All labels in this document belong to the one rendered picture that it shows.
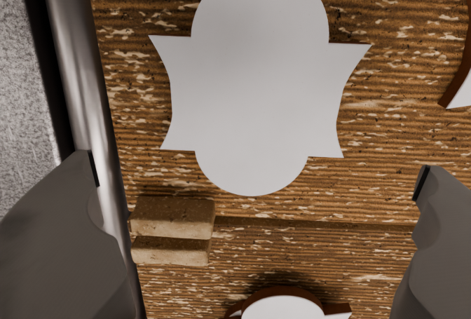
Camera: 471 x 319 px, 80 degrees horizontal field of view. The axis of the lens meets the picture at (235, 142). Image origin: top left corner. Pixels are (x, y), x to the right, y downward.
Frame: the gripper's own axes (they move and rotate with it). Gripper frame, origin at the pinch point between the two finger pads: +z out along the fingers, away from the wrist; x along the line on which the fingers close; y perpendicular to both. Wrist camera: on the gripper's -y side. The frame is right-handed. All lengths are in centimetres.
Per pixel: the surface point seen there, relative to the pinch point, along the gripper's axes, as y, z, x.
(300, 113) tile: 0.5, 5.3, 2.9
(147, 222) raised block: 8.4, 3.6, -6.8
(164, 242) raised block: 11.0, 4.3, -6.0
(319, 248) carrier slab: 12.9, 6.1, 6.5
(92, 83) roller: 0.1, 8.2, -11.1
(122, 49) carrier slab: -2.6, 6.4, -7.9
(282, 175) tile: 5.1, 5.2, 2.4
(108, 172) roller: 7.7, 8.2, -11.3
